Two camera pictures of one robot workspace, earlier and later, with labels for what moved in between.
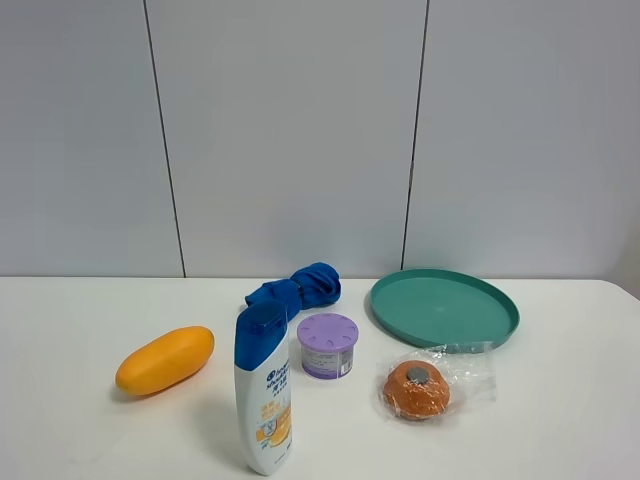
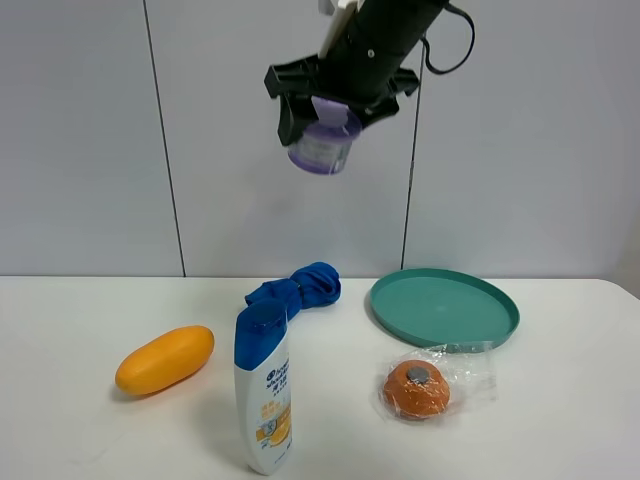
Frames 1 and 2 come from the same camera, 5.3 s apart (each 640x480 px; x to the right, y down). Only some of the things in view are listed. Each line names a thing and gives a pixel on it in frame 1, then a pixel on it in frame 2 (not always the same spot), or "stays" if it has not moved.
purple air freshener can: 327,342 → 324,146
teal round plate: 434,307 stays
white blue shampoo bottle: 264,387 stays
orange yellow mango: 165,360 stays
